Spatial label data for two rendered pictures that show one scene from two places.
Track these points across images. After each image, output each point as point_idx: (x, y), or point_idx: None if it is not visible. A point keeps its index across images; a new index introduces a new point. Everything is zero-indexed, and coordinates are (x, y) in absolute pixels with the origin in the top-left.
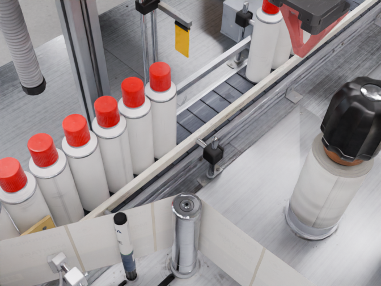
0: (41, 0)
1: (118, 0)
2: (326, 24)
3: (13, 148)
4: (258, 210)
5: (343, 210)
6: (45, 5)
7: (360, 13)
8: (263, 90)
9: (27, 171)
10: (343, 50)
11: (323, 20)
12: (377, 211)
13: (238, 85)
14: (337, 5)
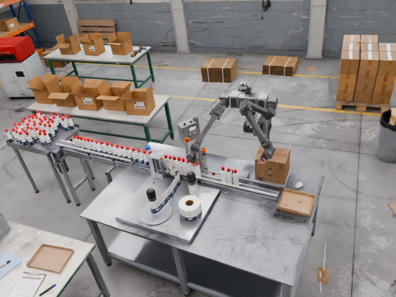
0: (299, 156)
1: (318, 173)
2: (189, 161)
3: None
4: None
5: (191, 193)
6: (297, 158)
7: (254, 191)
8: (218, 183)
9: None
10: (248, 196)
11: (188, 160)
12: None
13: (220, 181)
14: (190, 160)
